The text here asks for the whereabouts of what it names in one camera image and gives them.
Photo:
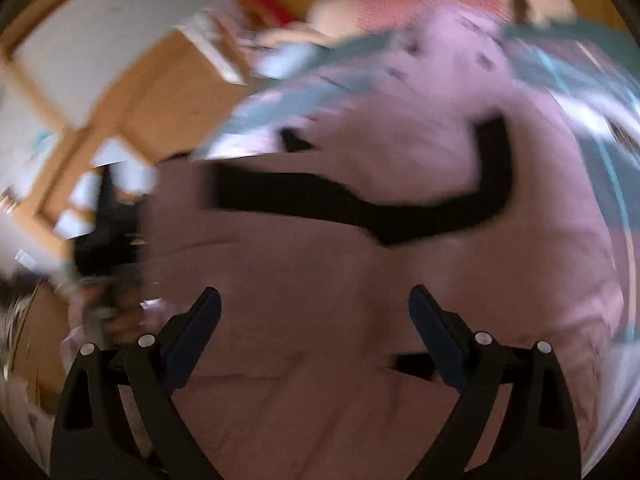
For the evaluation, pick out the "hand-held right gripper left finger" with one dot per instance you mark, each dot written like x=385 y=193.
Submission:
x=200 y=332

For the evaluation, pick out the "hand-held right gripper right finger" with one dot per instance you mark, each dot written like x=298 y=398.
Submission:
x=430 y=330

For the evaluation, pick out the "pink garment with black trim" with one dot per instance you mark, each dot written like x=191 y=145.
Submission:
x=320 y=285

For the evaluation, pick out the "person's left hand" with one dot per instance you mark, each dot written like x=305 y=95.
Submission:
x=125 y=322

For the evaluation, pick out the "wooden wardrobe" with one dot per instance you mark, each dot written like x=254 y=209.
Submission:
x=150 y=105

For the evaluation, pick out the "light blue pillow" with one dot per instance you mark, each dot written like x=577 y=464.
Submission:
x=285 y=60

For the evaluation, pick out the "red cloth item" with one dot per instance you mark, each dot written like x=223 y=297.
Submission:
x=267 y=5

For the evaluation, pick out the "teal bed sheet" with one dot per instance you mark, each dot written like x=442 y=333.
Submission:
x=575 y=70

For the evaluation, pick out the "red striped plush pillow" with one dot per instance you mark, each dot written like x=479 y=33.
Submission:
x=410 y=2

